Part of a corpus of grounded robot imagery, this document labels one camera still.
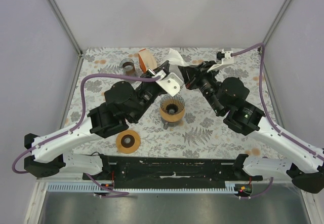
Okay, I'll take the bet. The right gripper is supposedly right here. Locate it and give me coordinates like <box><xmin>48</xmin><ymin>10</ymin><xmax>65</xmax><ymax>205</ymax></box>
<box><xmin>179</xmin><ymin>60</ymin><xmax>224</xmax><ymax>115</ymax></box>

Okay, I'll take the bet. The white paper coffee filter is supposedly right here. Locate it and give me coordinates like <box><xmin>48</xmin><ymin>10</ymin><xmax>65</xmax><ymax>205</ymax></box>
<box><xmin>167</xmin><ymin>48</ymin><xmax>190</xmax><ymax>80</ymax></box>

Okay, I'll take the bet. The glass carafe brown band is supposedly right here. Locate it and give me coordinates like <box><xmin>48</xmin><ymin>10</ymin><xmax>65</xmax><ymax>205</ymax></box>
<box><xmin>119</xmin><ymin>58</ymin><xmax>138</xmax><ymax>77</ymax></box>

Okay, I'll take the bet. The ribbed glass dripper cone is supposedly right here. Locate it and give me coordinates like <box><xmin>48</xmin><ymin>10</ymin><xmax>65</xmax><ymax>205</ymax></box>
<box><xmin>160</xmin><ymin>95</ymin><xmax>185</xmax><ymax>115</ymax></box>

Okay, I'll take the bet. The glass coffee server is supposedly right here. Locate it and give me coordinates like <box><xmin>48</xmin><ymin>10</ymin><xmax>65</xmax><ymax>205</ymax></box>
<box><xmin>161</xmin><ymin>119</ymin><xmax>182</xmax><ymax>130</ymax></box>

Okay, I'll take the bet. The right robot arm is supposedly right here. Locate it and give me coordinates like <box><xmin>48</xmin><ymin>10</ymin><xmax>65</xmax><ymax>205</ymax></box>
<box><xmin>178</xmin><ymin>61</ymin><xmax>323</xmax><ymax>194</ymax></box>

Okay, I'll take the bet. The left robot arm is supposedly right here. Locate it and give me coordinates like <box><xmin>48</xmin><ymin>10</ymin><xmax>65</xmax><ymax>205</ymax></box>
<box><xmin>24</xmin><ymin>61</ymin><xmax>170</xmax><ymax>180</ymax></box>

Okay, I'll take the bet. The floral table mat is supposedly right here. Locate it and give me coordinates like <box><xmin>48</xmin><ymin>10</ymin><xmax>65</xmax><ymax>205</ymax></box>
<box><xmin>65</xmin><ymin>48</ymin><xmax>284</xmax><ymax>159</ymax></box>

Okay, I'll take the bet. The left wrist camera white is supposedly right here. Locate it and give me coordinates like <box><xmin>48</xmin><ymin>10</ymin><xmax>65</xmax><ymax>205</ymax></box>
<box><xmin>147</xmin><ymin>68</ymin><xmax>184</xmax><ymax>97</ymax></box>

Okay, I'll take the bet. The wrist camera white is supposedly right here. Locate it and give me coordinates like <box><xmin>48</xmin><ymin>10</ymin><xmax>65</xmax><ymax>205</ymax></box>
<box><xmin>147</xmin><ymin>68</ymin><xmax>184</xmax><ymax>97</ymax></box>
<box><xmin>207</xmin><ymin>49</ymin><xmax>234</xmax><ymax>72</ymax></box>

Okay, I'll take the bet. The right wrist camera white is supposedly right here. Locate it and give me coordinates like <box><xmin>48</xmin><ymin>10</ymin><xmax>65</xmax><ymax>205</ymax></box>
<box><xmin>207</xmin><ymin>49</ymin><xmax>234</xmax><ymax>72</ymax></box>

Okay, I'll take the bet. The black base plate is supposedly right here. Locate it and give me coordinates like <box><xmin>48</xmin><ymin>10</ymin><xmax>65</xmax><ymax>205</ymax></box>
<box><xmin>92</xmin><ymin>154</ymin><xmax>263</xmax><ymax>182</ymax></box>

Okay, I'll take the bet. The aluminium frame rail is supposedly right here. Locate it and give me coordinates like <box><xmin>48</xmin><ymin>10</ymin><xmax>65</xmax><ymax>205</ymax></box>
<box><xmin>35</xmin><ymin>0</ymin><xmax>84</xmax><ymax>57</ymax></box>

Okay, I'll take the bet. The white cable duct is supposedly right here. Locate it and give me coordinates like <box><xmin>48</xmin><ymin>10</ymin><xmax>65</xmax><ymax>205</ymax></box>
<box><xmin>47</xmin><ymin>182</ymin><xmax>238</xmax><ymax>194</ymax></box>

